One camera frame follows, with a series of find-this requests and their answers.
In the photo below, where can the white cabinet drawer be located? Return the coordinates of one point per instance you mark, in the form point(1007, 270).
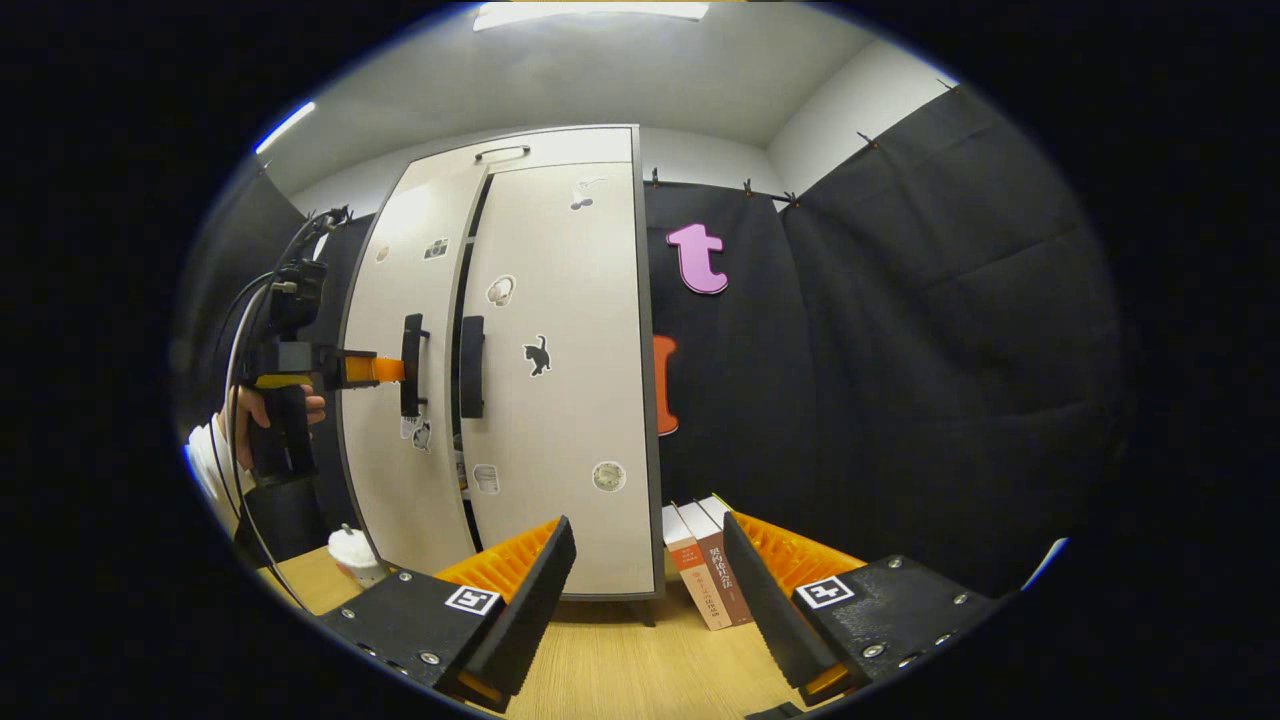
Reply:
point(580, 148)

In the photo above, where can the white and grey shoe cabinet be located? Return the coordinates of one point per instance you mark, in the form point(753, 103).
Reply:
point(645, 300)

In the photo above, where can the white round-topped cup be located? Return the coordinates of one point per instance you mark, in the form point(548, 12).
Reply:
point(355, 555)

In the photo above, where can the black backdrop cloth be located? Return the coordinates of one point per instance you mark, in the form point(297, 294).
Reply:
point(900, 350)

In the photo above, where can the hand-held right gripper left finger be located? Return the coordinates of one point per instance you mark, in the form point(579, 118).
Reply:
point(530, 610)

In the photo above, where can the long ceiling light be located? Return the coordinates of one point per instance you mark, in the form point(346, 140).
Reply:
point(285, 127)
point(590, 14)

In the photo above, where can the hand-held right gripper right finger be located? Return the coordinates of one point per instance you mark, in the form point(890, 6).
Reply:
point(770, 610)

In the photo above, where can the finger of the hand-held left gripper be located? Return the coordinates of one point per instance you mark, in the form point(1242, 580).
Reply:
point(375, 368)

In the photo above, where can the brown red book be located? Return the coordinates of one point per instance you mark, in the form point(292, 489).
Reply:
point(728, 580)

